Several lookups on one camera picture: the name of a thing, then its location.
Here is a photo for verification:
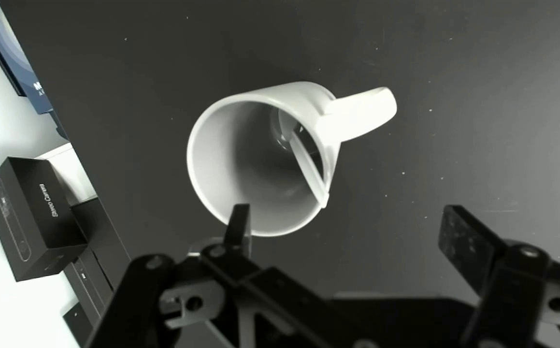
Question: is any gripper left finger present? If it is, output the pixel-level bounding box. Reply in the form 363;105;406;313
84;203;378;348

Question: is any plain black box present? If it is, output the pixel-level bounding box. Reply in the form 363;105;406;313
70;196;132;274

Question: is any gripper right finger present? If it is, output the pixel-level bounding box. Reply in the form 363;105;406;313
438;205;560;348

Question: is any small black box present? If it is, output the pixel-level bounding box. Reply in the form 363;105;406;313
62;304;95;348

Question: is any black box with white print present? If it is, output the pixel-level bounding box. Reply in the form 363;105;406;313
0;156;90;283

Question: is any white mug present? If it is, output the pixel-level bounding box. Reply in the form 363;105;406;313
186;81;398;238

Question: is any clear plastic spoon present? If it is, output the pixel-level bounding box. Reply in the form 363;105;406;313
270;106;331;209

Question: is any blue box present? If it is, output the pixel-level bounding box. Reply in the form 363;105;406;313
0;0;54;116

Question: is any slim black box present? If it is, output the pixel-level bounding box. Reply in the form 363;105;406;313
63;248;116;320

